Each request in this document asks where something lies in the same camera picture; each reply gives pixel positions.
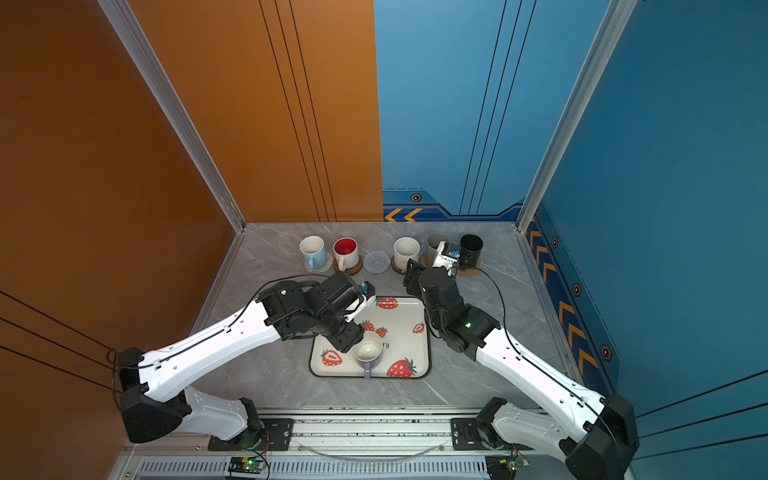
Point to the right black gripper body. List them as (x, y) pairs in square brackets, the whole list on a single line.
[(417, 288)]

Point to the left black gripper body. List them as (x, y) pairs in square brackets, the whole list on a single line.
[(341, 329)]

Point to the dark brown worn coaster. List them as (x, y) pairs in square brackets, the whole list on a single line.
[(400, 265)]

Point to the paw shaped wooden coaster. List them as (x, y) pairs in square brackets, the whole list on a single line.
[(468, 271)]

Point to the grey mug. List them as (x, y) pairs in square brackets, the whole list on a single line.
[(433, 247)]

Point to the black mug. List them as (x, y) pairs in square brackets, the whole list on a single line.
[(470, 251)]

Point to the blue grey woven coaster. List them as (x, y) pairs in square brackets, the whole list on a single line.
[(377, 262)]

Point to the light blue mug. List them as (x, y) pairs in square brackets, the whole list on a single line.
[(313, 245)]

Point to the light brown wooden coaster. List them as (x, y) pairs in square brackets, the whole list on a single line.
[(350, 271)]

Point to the red interior white mug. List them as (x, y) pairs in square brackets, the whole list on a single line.
[(346, 254)]

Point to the white purple handled mug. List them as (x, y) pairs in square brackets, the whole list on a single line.
[(368, 351)]

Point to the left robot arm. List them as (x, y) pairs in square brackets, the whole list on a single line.
[(158, 397)]

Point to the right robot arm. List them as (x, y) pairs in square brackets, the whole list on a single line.
[(595, 436)]

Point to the white strawberry serving tray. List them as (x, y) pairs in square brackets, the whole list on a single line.
[(402, 345)]

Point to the left green circuit board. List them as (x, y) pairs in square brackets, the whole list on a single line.
[(248, 467)]

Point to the green circuit board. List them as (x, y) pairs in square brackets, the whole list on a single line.
[(505, 468), (248, 467)]

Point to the right green circuit board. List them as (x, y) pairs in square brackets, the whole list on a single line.
[(505, 468)]

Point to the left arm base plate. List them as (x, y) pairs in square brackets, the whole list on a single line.
[(273, 434)]

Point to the aluminium front rail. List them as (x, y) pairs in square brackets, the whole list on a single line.
[(348, 432)]

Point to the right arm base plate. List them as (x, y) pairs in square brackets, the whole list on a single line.
[(472, 434)]

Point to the right aluminium corner post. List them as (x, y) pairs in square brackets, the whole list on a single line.
[(610, 30)]

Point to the aluminium corner post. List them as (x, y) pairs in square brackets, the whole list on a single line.
[(129, 31), (610, 30)]

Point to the left aluminium corner post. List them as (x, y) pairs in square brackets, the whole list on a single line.
[(129, 31)]

